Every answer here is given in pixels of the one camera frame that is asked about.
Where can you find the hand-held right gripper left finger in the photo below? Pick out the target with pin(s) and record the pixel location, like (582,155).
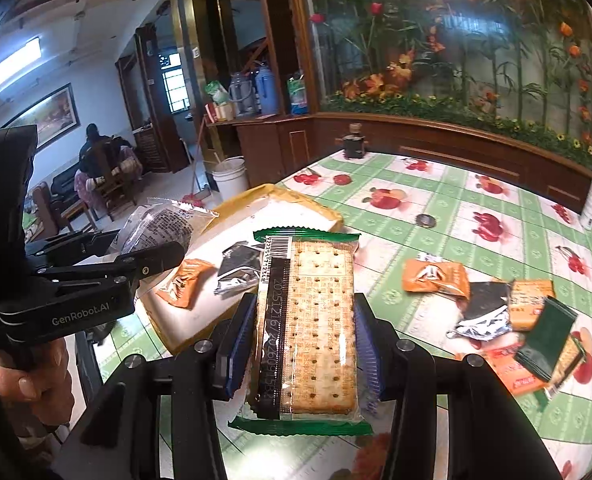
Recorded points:
(238,352)

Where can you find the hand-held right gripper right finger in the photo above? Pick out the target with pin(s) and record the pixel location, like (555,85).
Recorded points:
(368,355)

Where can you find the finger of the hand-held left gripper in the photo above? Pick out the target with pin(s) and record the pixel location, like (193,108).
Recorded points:
(76,246)
(151,260)

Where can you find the clear plastic candy bag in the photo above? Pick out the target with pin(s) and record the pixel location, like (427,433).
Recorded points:
(166,222)

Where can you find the green-edged cracker packet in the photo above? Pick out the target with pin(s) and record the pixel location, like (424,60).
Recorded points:
(316,340)

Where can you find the orange snack packet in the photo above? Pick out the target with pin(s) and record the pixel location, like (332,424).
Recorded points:
(433,277)
(510,377)
(186,282)

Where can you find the black silver foil packet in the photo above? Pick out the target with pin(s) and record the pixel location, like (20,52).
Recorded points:
(480,310)
(236,265)

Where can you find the yellow foil-lined tray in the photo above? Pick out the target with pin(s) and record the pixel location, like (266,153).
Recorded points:
(286,210)

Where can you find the dark green snack packet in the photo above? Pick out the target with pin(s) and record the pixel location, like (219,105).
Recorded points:
(548,340)

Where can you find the person's left hand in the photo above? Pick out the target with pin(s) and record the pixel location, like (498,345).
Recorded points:
(31,385)

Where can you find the light wooden chair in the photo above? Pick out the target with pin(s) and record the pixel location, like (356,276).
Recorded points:
(51,210)

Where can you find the red broom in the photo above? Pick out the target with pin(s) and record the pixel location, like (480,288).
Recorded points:
(192,200)

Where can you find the dark wooden chair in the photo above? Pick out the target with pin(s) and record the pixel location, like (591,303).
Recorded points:
(110,170)

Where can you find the white plastic bucket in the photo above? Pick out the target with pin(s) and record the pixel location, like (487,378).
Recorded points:
(231,180)

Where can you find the small dark round cap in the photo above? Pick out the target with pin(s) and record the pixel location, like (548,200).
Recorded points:
(425,221)

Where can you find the wooden door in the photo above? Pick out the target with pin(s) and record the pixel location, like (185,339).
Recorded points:
(151,110)

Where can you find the red white box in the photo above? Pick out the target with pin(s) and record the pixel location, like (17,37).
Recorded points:
(218,112)

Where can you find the orange cracker packet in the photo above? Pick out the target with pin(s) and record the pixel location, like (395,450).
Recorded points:
(528,300)

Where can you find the wooden cabinet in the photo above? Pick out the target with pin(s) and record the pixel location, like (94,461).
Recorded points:
(276,145)

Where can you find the green bag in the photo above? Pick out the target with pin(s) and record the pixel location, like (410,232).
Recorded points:
(217,92)

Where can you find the grey thermos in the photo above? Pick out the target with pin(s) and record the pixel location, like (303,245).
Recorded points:
(241,95)

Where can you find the ceiling tube light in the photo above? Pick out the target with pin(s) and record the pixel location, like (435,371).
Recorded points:
(8,65)

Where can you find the blue thermos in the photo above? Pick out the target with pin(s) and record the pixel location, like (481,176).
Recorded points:
(267,90)

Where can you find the black jar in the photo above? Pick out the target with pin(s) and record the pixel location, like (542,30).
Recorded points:
(354,145)

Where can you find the blue label water bottle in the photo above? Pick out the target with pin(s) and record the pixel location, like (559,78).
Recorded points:
(298,97)

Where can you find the framed wall picture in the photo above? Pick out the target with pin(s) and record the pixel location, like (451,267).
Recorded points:
(51,112)

